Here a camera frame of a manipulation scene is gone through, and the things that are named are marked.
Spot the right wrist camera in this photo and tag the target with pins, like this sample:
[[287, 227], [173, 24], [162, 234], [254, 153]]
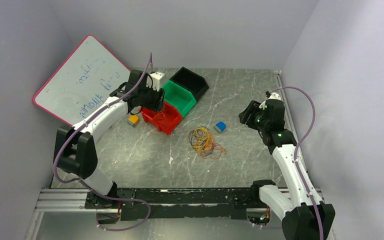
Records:
[[274, 96]]

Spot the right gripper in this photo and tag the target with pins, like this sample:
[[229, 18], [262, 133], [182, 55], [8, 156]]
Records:
[[252, 108]]

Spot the yellow eraser block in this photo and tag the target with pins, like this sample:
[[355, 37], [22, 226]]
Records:
[[133, 120]]

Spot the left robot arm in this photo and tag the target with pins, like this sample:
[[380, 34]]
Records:
[[75, 155]]

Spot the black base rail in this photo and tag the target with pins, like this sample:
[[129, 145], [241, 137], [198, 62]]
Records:
[[237, 203]]

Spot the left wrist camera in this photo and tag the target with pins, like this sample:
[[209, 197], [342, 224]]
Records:
[[155, 80]]

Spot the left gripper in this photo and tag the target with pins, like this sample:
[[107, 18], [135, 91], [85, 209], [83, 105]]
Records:
[[157, 103]]

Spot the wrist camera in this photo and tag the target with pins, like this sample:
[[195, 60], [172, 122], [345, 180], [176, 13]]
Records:
[[274, 96], [155, 80]]

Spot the black plastic bin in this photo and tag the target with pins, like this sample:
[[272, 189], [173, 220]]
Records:
[[190, 81]]

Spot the pink framed whiteboard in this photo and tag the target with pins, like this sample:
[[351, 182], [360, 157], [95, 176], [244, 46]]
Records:
[[82, 83]]

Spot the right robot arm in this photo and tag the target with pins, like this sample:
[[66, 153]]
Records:
[[303, 215]]

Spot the blue eraser block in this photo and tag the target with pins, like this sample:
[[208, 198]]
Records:
[[220, 127]]

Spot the red plastic bin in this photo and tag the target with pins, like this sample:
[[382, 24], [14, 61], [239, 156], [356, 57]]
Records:
[[165, 120]]

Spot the green plastic bin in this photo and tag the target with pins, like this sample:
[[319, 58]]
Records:
[[178, 97]]

